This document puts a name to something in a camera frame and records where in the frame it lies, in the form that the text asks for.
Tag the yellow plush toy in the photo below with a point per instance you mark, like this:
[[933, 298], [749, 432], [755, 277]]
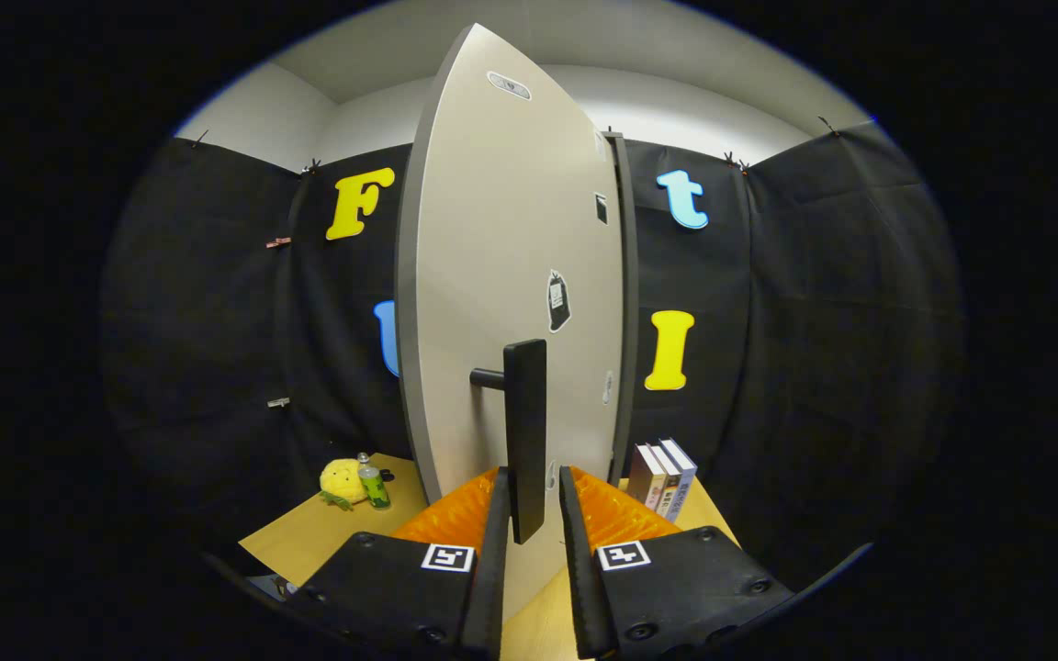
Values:
[[341, 482]]

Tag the brown cover book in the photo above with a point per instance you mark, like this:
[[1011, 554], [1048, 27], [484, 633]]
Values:
[[639, 477]]

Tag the blue spine book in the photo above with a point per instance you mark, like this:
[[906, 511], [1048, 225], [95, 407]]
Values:
[[683, 482]]

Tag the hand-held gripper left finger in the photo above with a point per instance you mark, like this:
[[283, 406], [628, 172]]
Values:
[[488, 569]]

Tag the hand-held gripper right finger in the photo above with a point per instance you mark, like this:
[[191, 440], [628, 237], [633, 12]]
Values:
[[579, 569]]

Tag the black backdrop cloth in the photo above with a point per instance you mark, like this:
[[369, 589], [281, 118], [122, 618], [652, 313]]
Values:
[[814, 321]]

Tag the beige shoe cabinet door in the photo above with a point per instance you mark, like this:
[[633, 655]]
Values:
[[492, 229]]

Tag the green drink bottle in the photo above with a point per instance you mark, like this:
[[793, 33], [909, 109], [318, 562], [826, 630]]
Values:
[[374, 487]]

